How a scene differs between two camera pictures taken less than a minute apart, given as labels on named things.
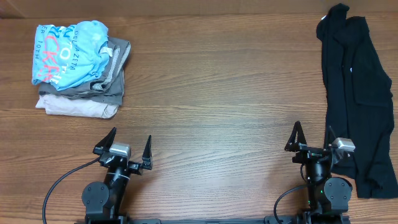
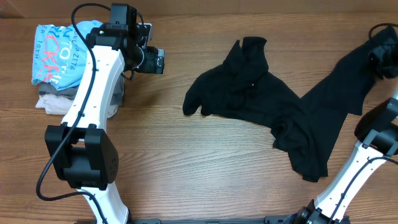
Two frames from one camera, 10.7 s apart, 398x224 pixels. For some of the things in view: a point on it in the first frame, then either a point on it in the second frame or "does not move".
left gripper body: x=134 y=167 -> x=147 y=60
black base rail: x=269 y=220 does not move
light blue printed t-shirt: x=69 y=55 does not move
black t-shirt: x=357 y=90 -> x=308 y=128
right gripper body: x=307 y=156 -> x=388 y=58
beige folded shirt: x=58 y=105 does not move
